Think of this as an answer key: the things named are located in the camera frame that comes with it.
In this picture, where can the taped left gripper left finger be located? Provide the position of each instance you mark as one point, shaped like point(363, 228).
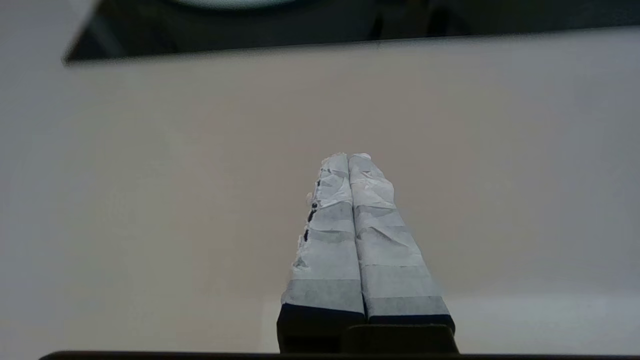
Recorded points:
point(327, 250)

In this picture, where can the wide black glass cooktop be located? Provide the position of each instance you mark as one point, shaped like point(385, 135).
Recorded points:
point(250, 27)

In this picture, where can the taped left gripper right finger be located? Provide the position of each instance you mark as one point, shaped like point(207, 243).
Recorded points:
point(390, 260)

